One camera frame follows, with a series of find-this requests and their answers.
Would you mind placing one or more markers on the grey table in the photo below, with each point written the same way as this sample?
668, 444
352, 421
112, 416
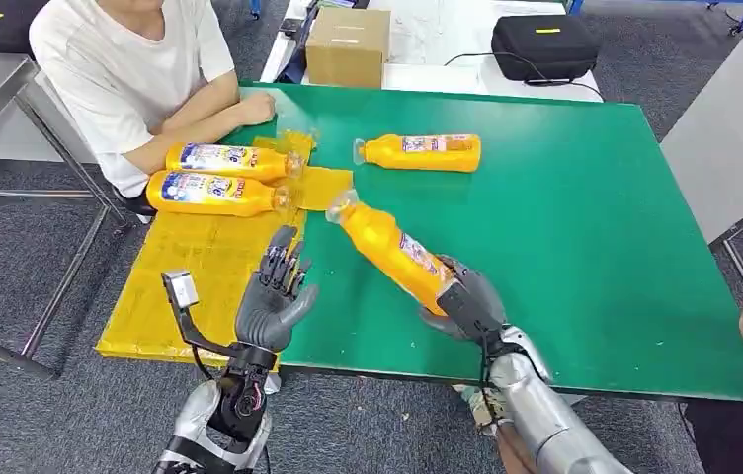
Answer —
738, 118

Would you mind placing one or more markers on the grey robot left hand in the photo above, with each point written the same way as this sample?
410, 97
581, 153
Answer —
270, 307

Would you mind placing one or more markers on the brown cardboard box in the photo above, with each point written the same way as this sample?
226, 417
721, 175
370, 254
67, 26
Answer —
348, 46

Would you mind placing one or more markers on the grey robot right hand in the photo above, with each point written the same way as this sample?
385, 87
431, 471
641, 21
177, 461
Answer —
473, 307

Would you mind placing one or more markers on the green table mat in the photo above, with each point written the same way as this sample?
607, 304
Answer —
574, 229

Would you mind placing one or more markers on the seated person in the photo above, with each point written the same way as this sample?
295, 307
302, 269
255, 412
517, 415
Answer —
116, 65

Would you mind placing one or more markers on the orange drink bottle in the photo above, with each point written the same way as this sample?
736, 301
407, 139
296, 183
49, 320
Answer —
227, 160
391, 252
424, 156
214, 195

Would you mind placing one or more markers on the operator person's leg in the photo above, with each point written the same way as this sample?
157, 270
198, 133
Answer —
514, 455

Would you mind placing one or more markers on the seated person's right hand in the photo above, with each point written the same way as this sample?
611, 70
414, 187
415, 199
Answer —
257, 108

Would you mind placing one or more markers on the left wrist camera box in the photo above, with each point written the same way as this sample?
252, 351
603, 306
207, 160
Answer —
180, 288

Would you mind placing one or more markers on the white table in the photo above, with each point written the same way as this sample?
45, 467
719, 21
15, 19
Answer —
437, 33

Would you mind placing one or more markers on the dark phone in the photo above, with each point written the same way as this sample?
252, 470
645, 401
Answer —
290, 26

